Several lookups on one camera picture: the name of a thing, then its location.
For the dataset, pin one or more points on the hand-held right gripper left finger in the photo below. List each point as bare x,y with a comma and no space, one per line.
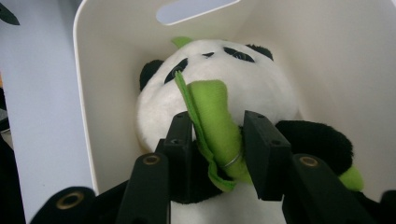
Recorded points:
180,161

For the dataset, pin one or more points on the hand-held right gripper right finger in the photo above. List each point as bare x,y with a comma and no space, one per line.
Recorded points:
267,155

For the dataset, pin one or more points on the panda plush toy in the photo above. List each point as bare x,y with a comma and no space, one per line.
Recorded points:
249,81

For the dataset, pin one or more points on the white plastic storage box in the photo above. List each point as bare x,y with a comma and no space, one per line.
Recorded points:
342,62

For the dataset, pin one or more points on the pale blue table mat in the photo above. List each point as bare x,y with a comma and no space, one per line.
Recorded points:
40,93

